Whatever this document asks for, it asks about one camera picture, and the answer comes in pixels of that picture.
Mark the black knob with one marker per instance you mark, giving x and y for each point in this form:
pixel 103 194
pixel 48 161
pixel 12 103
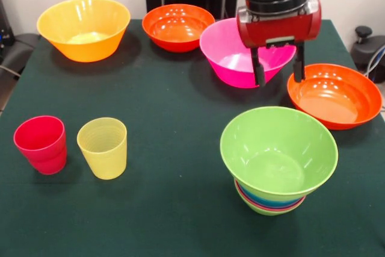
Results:
pixel 363 32

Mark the large yellow-orange bowl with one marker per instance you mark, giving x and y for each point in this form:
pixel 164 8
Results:
pixel 84 49

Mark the small red bowl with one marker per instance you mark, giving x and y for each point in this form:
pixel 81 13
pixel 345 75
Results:
pixel 243 195

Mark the black equipment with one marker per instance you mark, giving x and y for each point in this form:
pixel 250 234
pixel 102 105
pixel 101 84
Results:
pixel 5 28

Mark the dark grey seat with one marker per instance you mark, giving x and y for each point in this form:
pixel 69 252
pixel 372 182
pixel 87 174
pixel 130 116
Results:
pixel 18 52

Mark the blue bowl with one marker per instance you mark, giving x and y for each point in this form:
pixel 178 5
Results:
pixel 264 200

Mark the red cup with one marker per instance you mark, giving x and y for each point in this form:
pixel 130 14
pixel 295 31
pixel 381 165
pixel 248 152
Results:
pixel 49 166
pixel 39 136

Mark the yellow cup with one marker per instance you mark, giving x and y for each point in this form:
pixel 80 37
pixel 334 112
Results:
pixel 103 154

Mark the large green bowl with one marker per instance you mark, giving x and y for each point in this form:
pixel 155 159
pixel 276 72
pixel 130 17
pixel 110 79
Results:
pixel 276 154

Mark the black round base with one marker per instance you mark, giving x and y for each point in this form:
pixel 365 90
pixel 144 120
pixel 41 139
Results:
pixel 365 53

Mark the dark green tablecloth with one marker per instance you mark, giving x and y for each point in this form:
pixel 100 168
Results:
pixel 120 224

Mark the orange shallow bowl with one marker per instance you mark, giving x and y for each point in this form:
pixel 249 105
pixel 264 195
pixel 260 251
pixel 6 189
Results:
pixel 331 103
pixel 177 29

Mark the large pink bowl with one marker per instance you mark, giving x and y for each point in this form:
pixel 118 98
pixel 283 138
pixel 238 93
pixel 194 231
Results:
pixel 228 67

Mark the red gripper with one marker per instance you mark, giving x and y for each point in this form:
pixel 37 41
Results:
pixel 276 29

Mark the small green bowl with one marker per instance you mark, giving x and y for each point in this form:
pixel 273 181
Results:
pixel 267 212

